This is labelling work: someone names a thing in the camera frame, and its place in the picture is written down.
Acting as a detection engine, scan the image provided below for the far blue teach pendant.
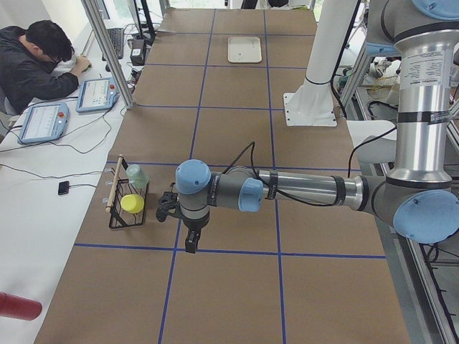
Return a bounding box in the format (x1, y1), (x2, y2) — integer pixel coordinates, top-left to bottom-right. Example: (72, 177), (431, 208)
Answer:
(76, 77), (119, 113)

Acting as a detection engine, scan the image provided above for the black keyboard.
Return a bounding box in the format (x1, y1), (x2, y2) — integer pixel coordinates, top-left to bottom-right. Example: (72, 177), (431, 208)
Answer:
(106, 28), (124, 59)

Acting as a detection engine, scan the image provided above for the yellow cup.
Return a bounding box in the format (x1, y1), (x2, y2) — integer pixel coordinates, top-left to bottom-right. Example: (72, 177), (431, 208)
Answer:
(120, 193), (145, 214)

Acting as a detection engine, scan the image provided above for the seated man in black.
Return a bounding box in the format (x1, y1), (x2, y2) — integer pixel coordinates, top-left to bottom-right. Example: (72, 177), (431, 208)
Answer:
(1, 20), (92, 115)

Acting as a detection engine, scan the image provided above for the aluminium frame post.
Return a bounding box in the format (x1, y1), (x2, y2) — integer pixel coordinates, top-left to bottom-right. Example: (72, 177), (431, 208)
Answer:
(81, 0), (134, 110)

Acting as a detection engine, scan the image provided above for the white plastic chair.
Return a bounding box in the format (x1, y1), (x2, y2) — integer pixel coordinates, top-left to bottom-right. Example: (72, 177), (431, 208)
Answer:
(346, 119), (399, 162)

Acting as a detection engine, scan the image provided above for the small black puck device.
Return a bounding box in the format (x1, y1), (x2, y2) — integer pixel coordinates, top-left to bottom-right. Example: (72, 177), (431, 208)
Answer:
(57, 181), (70, 196)

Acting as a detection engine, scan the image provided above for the red thermos bottle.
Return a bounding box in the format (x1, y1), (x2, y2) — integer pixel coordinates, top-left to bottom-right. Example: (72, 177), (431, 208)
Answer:
(1, 292), (42, 321)

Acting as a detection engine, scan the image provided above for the blue teach pendant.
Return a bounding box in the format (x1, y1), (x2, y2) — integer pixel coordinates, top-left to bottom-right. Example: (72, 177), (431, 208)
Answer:
(76, 77), (119, 113)
(17, 102), (70, 145)

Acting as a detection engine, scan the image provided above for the pale green cup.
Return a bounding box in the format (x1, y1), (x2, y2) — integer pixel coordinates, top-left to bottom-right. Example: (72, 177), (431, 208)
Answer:
(126, 164), (149, 188)

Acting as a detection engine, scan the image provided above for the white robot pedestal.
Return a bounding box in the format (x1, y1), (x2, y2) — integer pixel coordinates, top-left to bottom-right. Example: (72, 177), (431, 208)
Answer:
(283, 0), (359, 127)

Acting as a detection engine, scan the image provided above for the cream rabbit tray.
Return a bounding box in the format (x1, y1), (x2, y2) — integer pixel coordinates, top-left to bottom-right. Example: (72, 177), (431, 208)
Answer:
(227, 36), (262, 64)

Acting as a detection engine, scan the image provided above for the black wire cup rack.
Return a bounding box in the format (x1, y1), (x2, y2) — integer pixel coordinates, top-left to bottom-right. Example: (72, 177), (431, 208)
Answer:
(105, 155), (149, 230)

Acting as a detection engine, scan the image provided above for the near blue teach pendant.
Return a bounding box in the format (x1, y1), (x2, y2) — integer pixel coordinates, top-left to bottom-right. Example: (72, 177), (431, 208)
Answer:
(17, 102), (70, 145)

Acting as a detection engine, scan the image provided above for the black power box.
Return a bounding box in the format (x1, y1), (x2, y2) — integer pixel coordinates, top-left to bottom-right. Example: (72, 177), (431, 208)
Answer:
(130, 39), (146, 66)

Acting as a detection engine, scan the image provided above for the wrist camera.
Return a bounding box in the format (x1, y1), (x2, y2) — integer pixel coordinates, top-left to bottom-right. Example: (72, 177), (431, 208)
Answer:
(156, 182), (179, 222)

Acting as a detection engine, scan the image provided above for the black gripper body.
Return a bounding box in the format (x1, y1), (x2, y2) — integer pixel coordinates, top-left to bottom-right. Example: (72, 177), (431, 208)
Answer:
(184, 217), (209, 238)

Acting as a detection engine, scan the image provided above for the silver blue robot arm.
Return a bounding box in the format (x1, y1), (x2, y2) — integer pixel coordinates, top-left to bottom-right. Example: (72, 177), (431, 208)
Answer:
(175, 1), (458, 253)

